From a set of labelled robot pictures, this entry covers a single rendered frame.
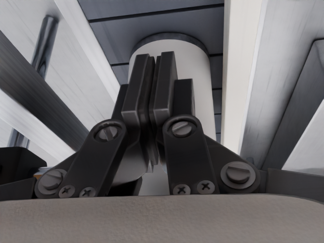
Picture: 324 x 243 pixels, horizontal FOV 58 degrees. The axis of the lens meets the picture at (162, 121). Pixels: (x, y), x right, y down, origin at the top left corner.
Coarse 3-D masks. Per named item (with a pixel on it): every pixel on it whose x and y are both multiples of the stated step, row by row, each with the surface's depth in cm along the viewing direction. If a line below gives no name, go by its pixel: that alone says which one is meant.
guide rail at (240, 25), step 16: (240, 0) 11; (256, 0) 11; (224, 16) 13; (240, 16) 11; (256, 16) 11; (224, 32) 14; (240, 32) 12; (256, 32) 12; (224, 48) 15; (240, 48) 13; (224, 64) 15; (240, 64) 14; (224, 80) 16; (240, 80) 15; (224, 96) 17; (240, 96) 16; (224, 112) 18; (240, 112) 18; (224, 128) 20; (240, 128) 20; (224, 144) 22
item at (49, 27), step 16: (48, 32) 22; (48, 48) 21; (32, 64) 20; (48, 64) 21; (16, 144) 17; (0, 160) 16; (16, 160) 16; (32, 160) 17; (0, 176) 15; (16, 176) 15; (32, 176) 16
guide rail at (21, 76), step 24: (0, 48) 7; (0, 72) 7; (24, 72) 8; (0, 96) 8; (24, 96) 8; (48, 96) 9; (24, 120) 9; (48, 120) 9; (72, 120) 11; (48, 144) 11; (72, 144) 11
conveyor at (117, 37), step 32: (96, 0) 15; (128, 0) 15; (160, 0) 15; (192, 0) 15; (224, 0) 15; (96, 32) 17; (128, 32) 17; (160, 32) 17; (192, 32) 17; (128, 64) 19
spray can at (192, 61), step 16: (144, 48) 17; (160, 48) 16; (176, 48) 16; (192, 48) 17; (176, 64) 16; (192, 64) 16; (208, 64) 17; (128, 80) 17; (208, 80) 17; (208, 96) 16; (208, 112) 15; (208, 128) 15; (144, 176) 13; (160, 176) 13; (144, 192) 13; (160, 192) 12
